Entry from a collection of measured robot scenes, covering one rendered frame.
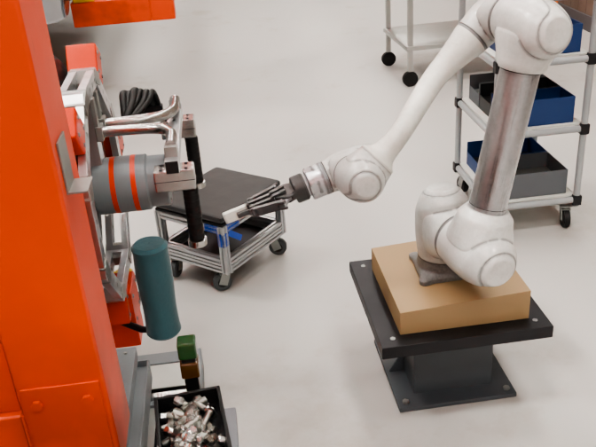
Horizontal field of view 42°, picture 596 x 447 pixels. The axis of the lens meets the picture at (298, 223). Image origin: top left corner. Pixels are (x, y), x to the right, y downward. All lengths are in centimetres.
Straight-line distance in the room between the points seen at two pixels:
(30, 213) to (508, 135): 120
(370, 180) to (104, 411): 80
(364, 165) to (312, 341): 103
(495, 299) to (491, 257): 25
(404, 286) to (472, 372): 37
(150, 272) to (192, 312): 110
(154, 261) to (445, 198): 85
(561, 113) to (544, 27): 144
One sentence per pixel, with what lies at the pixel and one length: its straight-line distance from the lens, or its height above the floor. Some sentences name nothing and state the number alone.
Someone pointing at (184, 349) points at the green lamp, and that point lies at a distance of 165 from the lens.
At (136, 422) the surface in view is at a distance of 228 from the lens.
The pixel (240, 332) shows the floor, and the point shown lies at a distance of 282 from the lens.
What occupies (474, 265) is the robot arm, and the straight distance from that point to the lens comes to 205.
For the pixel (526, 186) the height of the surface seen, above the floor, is 20.
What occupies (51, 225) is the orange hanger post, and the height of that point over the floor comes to 106.
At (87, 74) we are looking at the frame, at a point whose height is 112.
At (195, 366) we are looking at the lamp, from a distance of 167.
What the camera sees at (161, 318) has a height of 55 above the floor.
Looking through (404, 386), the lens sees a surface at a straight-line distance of 250.
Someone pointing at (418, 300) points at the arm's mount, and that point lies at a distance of 224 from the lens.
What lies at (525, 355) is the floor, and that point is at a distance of 270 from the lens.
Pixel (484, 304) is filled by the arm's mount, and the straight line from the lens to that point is 226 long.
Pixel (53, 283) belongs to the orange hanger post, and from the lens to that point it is 136.
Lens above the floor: 160
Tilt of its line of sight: 27 degrees down
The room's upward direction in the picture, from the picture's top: 4 degrees counter-clockwise
